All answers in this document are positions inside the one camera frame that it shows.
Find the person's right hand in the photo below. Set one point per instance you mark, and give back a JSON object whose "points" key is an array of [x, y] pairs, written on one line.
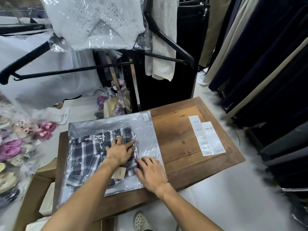
{"points": [[152, 176]]}

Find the person's left hand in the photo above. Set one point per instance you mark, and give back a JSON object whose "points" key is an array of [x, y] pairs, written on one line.
{"points": [[119, 153]]}

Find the person's right little finger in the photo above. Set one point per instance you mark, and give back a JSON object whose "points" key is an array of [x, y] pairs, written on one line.
{"points": [[159, 164]]}

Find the person's right middle finger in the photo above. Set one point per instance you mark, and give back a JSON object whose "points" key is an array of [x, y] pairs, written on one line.
{"points": [[147, 162]]}

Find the person's right thumb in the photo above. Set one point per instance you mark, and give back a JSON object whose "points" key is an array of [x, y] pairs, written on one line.
{"points": [[139, 176]]}

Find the person's left fingers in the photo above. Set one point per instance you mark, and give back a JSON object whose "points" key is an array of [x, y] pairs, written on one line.
{"points": [[128, 144]]}

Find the clear plastic garment bag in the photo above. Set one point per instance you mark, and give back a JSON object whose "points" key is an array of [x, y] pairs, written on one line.
{"points": [[144, 137]]}

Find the person's right forearm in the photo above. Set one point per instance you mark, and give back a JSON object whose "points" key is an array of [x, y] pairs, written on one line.
{"points": [[185, 211]]}

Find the person's left forearm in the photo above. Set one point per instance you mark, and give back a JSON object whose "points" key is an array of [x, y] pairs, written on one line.
{"points": [[81, 199]]}

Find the brown paper garment tag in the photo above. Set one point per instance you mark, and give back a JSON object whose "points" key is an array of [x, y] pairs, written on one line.
{"points": [[119, 172]]}

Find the white barcode sticker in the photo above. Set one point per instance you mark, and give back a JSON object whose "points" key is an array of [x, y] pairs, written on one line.
{"points": [[146, 117]]}

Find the navy white plaid shirt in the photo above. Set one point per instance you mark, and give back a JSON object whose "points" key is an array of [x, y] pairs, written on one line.
{"points": [[86, 158]]}

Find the bag of colourful items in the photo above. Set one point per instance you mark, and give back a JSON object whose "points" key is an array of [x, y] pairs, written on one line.
{"points": [[112, 103]]}

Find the person's white clog shoe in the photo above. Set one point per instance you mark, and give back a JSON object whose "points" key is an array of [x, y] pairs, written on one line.
{"points": [[142, 222]]}

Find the long white barcode label strip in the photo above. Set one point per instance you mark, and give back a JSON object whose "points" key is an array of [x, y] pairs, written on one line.
{"points": [[198, 134]]}

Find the wide white barcode label sheet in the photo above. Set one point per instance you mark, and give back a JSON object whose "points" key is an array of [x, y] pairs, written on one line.
{"points": [[213, 139]]}

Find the white paper sheet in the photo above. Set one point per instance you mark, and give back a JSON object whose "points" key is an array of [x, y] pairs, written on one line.
{"points": [[201, 78]]}

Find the brown cardboard box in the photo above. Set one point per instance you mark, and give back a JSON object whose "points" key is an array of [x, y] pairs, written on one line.
{"points": [[36, 190]]}

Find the white knit garment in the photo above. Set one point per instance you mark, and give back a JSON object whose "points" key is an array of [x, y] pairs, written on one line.
{"points": [[162, 38]]}

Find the pile of bagged slippers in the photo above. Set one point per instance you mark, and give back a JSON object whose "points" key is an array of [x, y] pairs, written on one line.
{"points": [[16, 146]]}

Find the white garment in plastic cover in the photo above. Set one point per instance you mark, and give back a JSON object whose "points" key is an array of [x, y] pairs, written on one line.
{"points": [[41, 74]]}

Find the white lace garment in plastic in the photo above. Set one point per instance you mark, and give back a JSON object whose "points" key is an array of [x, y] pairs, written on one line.
{"points": [[96, 21]]}

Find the black hanging trousers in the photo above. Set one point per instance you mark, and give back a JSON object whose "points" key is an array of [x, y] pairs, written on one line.
{"points": [[192, 33]]}

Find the large black clothes hanger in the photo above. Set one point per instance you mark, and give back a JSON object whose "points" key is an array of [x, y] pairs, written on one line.
{"points": [[31, 60]]}

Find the row of hanging dark trousers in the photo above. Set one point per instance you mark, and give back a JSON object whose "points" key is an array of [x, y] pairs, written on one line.
{"points": [[264, 69]]}

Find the chrome rack post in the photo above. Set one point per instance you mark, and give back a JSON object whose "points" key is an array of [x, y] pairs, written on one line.
{"points": [[121, 87]]}

